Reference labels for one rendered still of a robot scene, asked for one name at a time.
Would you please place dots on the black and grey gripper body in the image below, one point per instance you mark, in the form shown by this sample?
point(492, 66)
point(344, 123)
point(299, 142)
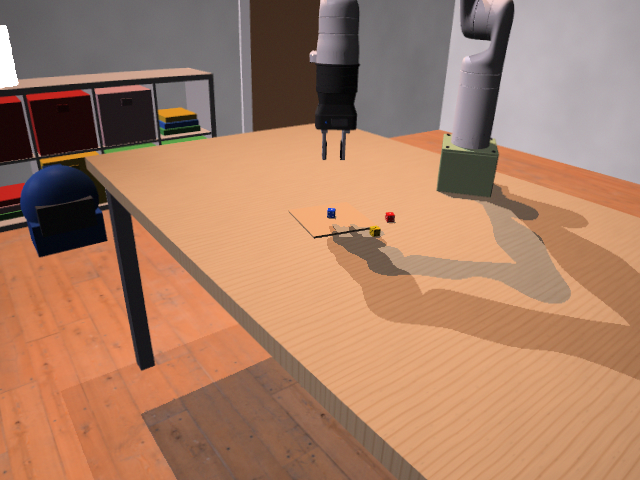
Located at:
point(337, 60)

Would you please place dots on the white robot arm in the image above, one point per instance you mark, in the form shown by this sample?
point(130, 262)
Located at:
point(481, 73)

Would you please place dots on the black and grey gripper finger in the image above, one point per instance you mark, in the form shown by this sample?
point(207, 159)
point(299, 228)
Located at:
point(342, 145)
point(324, 144)

